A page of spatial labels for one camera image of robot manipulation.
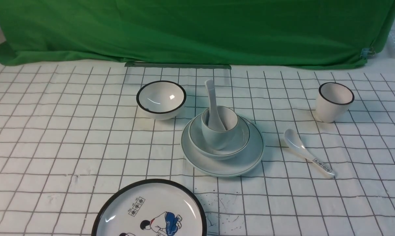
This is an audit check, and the white grid tablecloth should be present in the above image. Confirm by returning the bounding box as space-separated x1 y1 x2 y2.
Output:
0 65 395 236

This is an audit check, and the plain white ceramic spoon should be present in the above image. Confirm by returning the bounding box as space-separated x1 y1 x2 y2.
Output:
205 80 226 131

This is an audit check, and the illustrated black-rimmed plate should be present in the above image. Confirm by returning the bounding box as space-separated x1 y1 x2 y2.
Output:
91 178 208 236

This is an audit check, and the metal binder clip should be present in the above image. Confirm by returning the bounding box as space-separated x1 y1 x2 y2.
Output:
360 47 377 59

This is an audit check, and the pale green shallow bowl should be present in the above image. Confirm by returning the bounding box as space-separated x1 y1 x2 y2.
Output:
188 113 251 161

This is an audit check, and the white black-rimmed cup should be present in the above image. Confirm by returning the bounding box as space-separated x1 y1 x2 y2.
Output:
314 82 355 123

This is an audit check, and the pale green round cup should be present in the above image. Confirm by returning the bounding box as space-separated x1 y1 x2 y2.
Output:
201 106 239 150

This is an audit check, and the green backdrop cloth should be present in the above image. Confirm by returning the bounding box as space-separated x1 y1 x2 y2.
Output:
0 0 395 69

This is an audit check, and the white black-rimmed bowl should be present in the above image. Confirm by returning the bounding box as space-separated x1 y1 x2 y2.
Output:
136 80 187 120

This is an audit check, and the white spoon with lettering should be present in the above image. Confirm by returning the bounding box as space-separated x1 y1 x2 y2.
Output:
283 129 336 178

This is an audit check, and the pale green flat plate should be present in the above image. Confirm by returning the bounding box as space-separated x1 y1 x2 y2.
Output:
181 114 265 177

